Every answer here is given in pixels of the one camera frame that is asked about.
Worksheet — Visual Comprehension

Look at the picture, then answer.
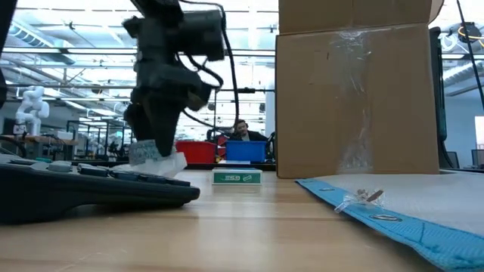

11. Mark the black ceiling cable reel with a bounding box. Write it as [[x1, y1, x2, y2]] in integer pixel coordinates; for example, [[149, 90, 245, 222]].
[[457, 21, 484, 43]]

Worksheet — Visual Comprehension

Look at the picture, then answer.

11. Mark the large red tote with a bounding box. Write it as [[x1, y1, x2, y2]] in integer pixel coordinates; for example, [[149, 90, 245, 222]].
[[174, 140, 228, 165]]

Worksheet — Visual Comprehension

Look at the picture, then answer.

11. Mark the brown cardboard shipping box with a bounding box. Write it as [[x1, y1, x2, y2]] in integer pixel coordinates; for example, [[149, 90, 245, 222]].
[[275, 0, 445, 180]]

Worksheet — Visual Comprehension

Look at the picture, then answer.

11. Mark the blue tote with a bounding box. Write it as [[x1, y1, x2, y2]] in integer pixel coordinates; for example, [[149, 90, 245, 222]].
[[225, 140, 268, 164]]

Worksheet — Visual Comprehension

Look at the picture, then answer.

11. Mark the white bubble wrap packet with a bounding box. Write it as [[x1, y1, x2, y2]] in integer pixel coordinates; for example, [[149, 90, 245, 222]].
[[112, 139, 189, 179]]

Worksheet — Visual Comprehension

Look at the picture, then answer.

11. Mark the person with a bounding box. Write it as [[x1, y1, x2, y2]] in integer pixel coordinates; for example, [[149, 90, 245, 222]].
[[228, 118, 270, 143]]

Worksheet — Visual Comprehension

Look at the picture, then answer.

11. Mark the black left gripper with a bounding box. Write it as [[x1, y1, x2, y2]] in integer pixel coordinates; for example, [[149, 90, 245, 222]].
[[122, 14, 213, 158]]

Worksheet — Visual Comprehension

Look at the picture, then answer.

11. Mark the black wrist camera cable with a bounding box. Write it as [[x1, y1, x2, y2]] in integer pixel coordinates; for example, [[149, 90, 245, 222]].
[[177, 0, 242, 130]]

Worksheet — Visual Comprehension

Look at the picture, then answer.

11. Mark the small clear plastic bag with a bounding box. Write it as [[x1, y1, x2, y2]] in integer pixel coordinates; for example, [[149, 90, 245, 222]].
[[334, 188, 386, 214]]

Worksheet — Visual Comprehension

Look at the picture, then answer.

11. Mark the wheeled grey workbench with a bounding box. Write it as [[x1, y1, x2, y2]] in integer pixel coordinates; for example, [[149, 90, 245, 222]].
[[0, 133, 79, 162]]

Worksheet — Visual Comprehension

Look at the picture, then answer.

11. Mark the blue and white bubble mailer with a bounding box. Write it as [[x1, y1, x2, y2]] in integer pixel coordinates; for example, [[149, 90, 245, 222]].
[[294, 171, 484, 272]]

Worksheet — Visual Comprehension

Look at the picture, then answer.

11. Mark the small green and white box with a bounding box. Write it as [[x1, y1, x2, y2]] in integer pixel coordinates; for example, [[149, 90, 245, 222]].
[[211, 167, 264, 187]]

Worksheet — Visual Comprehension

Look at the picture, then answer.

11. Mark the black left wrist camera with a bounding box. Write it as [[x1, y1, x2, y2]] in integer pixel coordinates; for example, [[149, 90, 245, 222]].
[[177, 8, 227, 63]]

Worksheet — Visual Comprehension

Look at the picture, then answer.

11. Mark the black slanted frame strut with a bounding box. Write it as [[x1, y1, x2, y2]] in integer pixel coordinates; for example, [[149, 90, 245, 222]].
[[455, 0, 484, 111]]

